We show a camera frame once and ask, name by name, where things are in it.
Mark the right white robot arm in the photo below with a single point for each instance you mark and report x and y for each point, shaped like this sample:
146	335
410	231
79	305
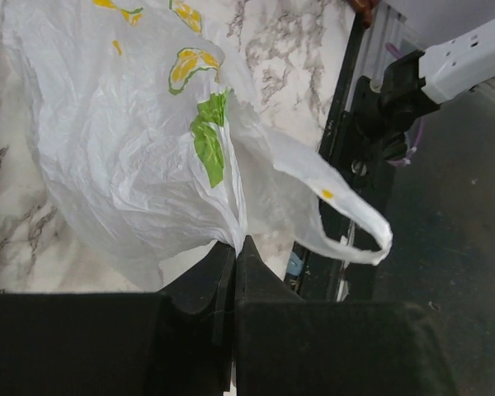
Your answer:
418	83

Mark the black metal base rail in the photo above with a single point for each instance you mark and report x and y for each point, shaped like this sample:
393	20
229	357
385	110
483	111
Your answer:
322	278

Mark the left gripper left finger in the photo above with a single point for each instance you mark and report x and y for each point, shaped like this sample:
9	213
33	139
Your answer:
170	342

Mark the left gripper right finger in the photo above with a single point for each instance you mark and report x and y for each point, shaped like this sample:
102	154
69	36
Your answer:
285	345

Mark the white plastic bag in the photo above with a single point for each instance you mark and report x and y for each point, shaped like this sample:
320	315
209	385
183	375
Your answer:
146	135

